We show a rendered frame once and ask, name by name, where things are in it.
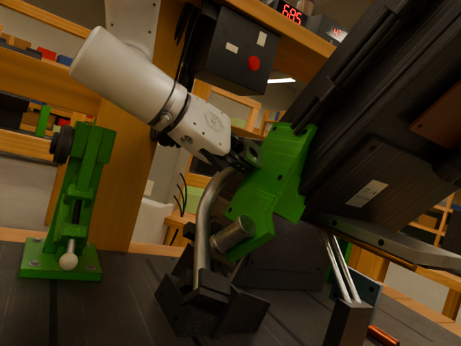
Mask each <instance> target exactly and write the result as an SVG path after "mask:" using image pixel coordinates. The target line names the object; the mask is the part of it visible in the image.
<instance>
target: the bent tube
mask: <svg viewBox="0 0 461 346"><path fill-rule="evenodd" d="M239 154H242V155H244V159H245V160H246V161H247V162H249V163H251V164H252V165H254V166H255V167H256V168H258V169H261V168H262V158H261V147H260V146H258V145H257V144H256V143H255V142H253V141H251V140H250V139H249V138H247V137H246V138H244V150H243V151H242V152H240V153H239ZM239 154H238V155H239ZM239 173H240V172H239V171H237V170H236V169H235V168H233V167H231V166H229V167H226V168H225V169H224V170H222V171H221V172H218V171H217V172H216V173H215V175H214V176H213V178H212V179H211V180H210V181H209V183H208V185H207V186H206V188H205V190H204V192H203V194H202V196H201V199H200V202H199V204H198V208H197V212H196V226H195V245H194V263H193V290H195V289H196V288H198V270H199V269H200V268H205V269H207V270H210V271H211V245H210V242H209V240H210V237H211V214H212V211H213V206H214V204H215V201H216V199H217V197H218V195H219V193H220V192H221V190H222V189H223V187H224V186H225V185H226V184H227V182H229V181H230V180H231V179H232V178H233V177H234V176H236V175H237V174H239Z"/></svg>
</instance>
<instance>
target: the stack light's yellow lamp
mask: <svg viewBox="0 0 461 346"><path fill-rule="evenodd" d="M296 8H297V9H299V10H300V11H301V12H303V13H305V14H306V15H308V16H310V17H311V14H312V11H313V8H314V5H313V3H312V2H311V1H308V0H300V1H299V2H298V3H297V6H296Z"/></svg>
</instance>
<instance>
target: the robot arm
mask: <svg viewBox="0 0 461 346"><path fill-rule="evenodd" d="M104 2H105V12H106V29H104V28H103V27H101V26H98V27H96V28H95V29H93V30H92V31H91V33H90V34H89V35H88V36H87V37H86V39H85V41H84V42H83V43H82V45H81V47H80V48H79V50H78V52H77V54H76V55H75V57H74V59H73V61H72V63H71V65H70V67H69V76H70V77H71V78H73V79H74V80H76V81H78V82H79V83H81V84H83V85H84V86H86V87H87V88H89V89H90V90H92V91H94V92H96V93H97V94H99V95H100V96H102V97H104V98H105V99H107V100H108V101H110V102H112V103H113V104H115V105H116V106H118V107H119V108H122V109H123V110H124V111H126V112H128V113H129V114H131V115H133V116H134V117H136V118H137V119H139V120H141V121H142V122H144V123H146V124H147V125H148V126H150V127H152V128H154V129H155V130H157V131H159V132H160V131H164V132H166V133H167V134H168V135H169V136H170V137H171V138H172V139H173V140H174V141H175V142H176V143H178V144H179V145H180V146H182V147H183V148H184V149H185V150H187V151H188V152H190V153H191V154H192V155H194V156H195V157H197V158H199V159H200V160H202V161H204V162H205V163H208V164H210V165H213V166H214V168H215V169H216V170H217V171H218V172H221V171H222V170H224V169H225V168H226V167H229V166H231V167H233V168H235V169H236V170H237V171H239V172H241V173H242V174H246V173H247V172H249V171H250V170H251V169H253V168H254V167H255V166H254V165H252V164H251V163H249V162H247V161H246V160H245V159H244V155H242V154H239V153H240V152H242V151H243V150H244V142H243V141H242V140H241V139H239V136H238V135H236V134H235V133H234V132H233V131H232V130H231V120H230V118H229V116H227V115H226V114H224V113H223V112H221V111H220V110H219V109H217V108H215V107H214V106H213V105H211V104H209V103H208V102H206V101H204V100H203V99H201V98H200V97H198V96H196V95H194V94H192V93H189V92H187V89H186V88H185V87H184V86H183V85H181V84H180V83H178V82H177V81H175V80H174V79H173V78H171V77H170V76H169V75H167V74H166V73H165V72H163V71H162V70H160V69H159V68H158V67H156V66H155V65H153V64H152V61H153V54H154V44H155V38H156V29H157V24H158V16H159V11H160V6H161V0H104ZM225 154H227V155H229V157H226V158H225V157H224V155H225ZM238 154H239V155H238Z"/></svg>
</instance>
